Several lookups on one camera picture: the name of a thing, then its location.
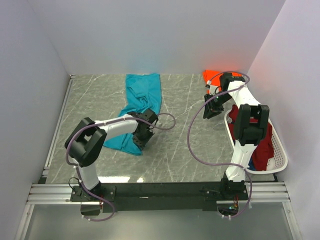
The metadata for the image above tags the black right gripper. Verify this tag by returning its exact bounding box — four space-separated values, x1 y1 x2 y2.
203 91 232 120

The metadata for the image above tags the teal polo shirt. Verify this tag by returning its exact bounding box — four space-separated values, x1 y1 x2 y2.
103 73 162 156

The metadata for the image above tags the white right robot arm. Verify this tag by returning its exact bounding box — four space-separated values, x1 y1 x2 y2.
203 71 270 200

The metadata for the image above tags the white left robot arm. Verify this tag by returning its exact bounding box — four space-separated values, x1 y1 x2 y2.
64 109 158 201

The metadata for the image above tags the folded orange t shirt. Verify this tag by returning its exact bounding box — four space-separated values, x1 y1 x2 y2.
202 69 243 88

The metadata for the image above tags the dark red shirt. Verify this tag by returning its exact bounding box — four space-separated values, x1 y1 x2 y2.
227 104 274 171

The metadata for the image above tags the blue shirt in basket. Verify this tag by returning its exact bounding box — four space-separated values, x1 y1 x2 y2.
248 158 256 171

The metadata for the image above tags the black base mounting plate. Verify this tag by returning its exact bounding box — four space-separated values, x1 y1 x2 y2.
70 181 249 213

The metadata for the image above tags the white laundry basket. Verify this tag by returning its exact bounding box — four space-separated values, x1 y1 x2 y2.
223 106 289 175

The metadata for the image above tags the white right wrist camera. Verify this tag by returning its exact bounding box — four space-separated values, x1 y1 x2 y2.
205 84 221 95

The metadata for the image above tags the aluminium frame rail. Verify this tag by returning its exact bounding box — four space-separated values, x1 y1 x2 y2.
26 182 291 205

